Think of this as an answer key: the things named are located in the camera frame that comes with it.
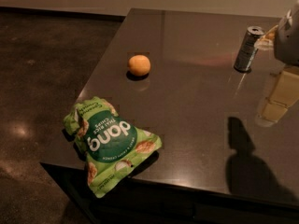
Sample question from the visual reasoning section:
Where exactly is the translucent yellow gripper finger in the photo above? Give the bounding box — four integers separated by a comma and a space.
254, 25, 278, 50

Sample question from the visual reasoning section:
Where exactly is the orange fruit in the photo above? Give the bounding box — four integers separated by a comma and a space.
128, 55, 151, 77

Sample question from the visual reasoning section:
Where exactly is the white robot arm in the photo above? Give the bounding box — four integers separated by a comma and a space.
254, 0, 299, 66

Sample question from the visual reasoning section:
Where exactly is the green rice chip bag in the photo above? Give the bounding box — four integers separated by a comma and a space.
64, 97, 162, 198

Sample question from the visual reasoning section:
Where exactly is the dark table cabinet base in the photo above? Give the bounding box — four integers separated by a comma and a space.
42, 163, 299, 224

